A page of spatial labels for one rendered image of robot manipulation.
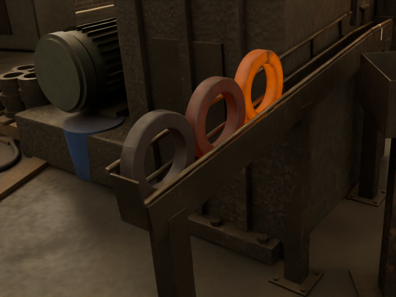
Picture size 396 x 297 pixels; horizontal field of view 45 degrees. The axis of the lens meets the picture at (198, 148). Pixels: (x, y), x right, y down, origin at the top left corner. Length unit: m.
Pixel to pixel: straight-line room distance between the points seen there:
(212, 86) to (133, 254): 0.96
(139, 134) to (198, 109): 0.16
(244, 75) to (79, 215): 1.20
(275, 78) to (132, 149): 0.50
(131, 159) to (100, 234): 1.11
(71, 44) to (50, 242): 0.87
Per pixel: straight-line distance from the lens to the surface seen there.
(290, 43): 1.44
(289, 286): 1.61
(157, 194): 0.91
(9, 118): 3.04
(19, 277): 1.85
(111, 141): 2.15
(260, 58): 1.16
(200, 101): 0.98
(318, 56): 1.54
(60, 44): 2.29
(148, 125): 0.88
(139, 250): 1.83
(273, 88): 1.25
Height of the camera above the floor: 1.05
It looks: 24 degrees down
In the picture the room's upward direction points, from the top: 5 degrees counter-clockwise
